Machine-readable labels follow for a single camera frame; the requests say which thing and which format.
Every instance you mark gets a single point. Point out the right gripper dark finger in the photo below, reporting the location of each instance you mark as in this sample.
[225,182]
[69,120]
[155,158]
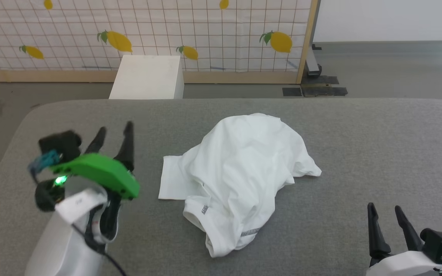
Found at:
[376,237]
[409,230]

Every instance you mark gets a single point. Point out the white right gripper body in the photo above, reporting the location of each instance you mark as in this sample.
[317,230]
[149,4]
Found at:
[405,266]

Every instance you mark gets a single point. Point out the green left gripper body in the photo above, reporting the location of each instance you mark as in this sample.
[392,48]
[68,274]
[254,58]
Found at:
[102,170]

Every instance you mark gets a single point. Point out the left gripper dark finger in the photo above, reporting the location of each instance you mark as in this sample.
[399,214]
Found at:
[97,143]
[127,149]

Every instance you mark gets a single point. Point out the white t-shirt garment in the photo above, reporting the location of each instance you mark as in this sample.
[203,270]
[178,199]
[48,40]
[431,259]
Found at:
[240,161]

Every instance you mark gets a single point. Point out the white box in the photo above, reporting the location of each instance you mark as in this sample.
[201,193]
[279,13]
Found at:
[148,76]

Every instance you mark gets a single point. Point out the grey fabric sofa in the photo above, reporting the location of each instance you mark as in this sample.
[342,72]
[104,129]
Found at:
[359,138]

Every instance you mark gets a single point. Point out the long black floor tape patch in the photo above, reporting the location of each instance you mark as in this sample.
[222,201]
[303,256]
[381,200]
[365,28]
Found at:
[326,91]

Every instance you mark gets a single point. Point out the short black floor tape patch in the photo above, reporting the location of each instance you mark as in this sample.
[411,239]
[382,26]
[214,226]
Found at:
[324,80]

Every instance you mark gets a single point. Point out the small black floor tape patch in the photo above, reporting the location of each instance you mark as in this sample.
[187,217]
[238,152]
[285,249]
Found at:
[292,92]

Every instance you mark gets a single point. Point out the metal partition foot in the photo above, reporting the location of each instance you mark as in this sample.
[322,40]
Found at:
[313,63]

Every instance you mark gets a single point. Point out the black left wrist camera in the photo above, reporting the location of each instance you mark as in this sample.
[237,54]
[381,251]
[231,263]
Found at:
[60,143]

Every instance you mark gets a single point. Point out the teal left camera connector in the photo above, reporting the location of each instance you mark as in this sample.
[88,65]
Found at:
[46,161]

